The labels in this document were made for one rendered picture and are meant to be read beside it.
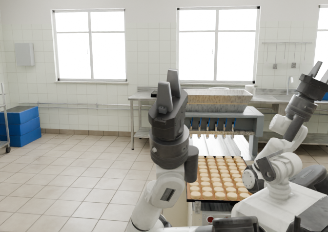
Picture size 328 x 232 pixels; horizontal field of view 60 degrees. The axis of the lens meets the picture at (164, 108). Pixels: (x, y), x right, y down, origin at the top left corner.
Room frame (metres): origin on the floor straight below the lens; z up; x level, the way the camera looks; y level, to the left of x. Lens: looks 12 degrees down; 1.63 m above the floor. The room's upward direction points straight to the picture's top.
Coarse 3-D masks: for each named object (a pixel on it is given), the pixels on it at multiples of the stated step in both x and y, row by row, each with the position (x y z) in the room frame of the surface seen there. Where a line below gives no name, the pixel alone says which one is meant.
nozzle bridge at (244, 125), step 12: (252, 108) 2.19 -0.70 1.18; (204, 120) 2.07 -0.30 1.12; (216, 120) 2.06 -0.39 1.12; (228, 120) 2.06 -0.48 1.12; (240, 120) 2.05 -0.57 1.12; (252, 120) 2.05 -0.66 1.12; (192, 132) 2.02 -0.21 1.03; (204, 132) 2.02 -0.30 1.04; (216, 132) 2.01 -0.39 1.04; (228, 132) 2.01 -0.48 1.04; (240, 132) 2.00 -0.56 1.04; (252, 132) 2.00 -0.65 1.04; (252, 144) 2.08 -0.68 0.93
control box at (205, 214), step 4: (204, 212) 1.28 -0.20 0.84; (208, 212) 1.28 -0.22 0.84; (212, 212) 1.28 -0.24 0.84; (216, 212) 1.28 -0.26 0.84; (220, 212) 1.28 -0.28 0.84; (224, 212) 1.28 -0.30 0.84; (228, 212) 1.28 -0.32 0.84; (204, 216) 1.27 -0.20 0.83; (208, 216) 1.27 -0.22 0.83; (212, 216) 1.26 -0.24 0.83; (216, 216) 1.27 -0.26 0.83; (220, 216) 1.26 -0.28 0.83; (224, 216) 1.26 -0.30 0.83; (228, 216) 1.26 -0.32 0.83; (204, 220) 1.27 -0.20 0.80; (204, 224) 1.27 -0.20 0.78; (208, 224) 1.27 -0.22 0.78
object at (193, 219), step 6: (192, 204) 1.36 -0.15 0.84; (204, 204) 1.36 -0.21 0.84; (210, 204) 1.36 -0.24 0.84; (216, 204) 1.36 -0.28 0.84; (222, 204) 1.36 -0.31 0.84; (228, 204) 1.36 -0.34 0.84; (234, 204) 1.34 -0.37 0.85; (192, 210) 1.30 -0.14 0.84; (204, 210) 1.30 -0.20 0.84; (210, 210) 1.30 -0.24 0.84; (216, 210) 1.30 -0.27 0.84; (222, 210) 1.30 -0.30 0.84; (228, 210) 1.30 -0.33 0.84; (192, 216) 1.31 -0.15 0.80; (198, 216) 1.30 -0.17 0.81; (192, 222) 1.31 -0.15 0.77; (198, 222) 1.30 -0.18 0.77
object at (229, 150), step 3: (219, 135) 2.54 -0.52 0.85; (222, 138) 2.36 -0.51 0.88; (225, 138) 2.30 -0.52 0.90; (222, 141) 2.35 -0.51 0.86; (225, 141) 2.22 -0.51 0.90; (225, 144) 2.17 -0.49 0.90; (228, 144) 2.15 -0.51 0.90; (225, 147) 2.16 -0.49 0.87; (228, 147) 2.08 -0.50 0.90; (225, 150) 2.16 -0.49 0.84; (228, 150) 2.02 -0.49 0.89; (231, 150) 2.01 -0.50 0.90; (228, 153) 2.02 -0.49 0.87; (231, 153) 1.95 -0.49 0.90; (234, 153) 1.95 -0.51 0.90
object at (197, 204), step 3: (189, 138) 2.30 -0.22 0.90; (189, 141) 2.22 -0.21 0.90; (192, 141) 2.22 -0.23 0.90; (189, 144) 2.15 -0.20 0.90; (192, 144) 2.15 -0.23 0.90; (195, 201) 1.27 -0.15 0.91; (198, 201) 1.27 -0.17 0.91; (195, 204) 1.27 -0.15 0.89; (198, 204) 1.26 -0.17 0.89; (195, 207) 1.27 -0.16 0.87; (198, 207) 1.27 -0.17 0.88; (195, 210) 1.27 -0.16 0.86; (198, 210) 1.27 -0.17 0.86; (198, 213) 1.27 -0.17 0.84
